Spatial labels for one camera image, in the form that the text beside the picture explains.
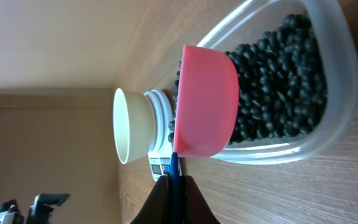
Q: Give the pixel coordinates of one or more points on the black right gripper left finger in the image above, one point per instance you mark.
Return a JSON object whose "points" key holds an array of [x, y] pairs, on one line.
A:
{"points": [[156, 207]]}

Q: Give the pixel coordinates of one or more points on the white bowl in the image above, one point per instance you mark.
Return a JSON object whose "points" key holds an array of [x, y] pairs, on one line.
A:
{"points": [[134, 125]]}

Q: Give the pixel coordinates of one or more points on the clear plastic container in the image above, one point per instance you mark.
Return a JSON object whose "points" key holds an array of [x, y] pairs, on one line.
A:
{"points": [[246, 24]]}

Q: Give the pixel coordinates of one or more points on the black beans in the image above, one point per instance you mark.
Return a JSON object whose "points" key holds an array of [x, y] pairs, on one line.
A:
{"points": [[282, 87]]}

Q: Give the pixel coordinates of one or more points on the pink scoop blue handle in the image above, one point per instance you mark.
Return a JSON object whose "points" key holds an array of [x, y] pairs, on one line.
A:
{"points": [[207, 101]]}

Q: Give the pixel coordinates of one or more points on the white digital kitchen scale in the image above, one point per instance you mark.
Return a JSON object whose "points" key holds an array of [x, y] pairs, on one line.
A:
{"points": [[160, 152]]}

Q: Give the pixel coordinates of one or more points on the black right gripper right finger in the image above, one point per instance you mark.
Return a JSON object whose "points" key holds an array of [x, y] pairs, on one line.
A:
{"points": [[195, 208]]}

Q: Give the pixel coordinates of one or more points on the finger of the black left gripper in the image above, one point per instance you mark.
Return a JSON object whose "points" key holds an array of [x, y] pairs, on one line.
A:
{"points": [[41, 210], [10, 213]]}

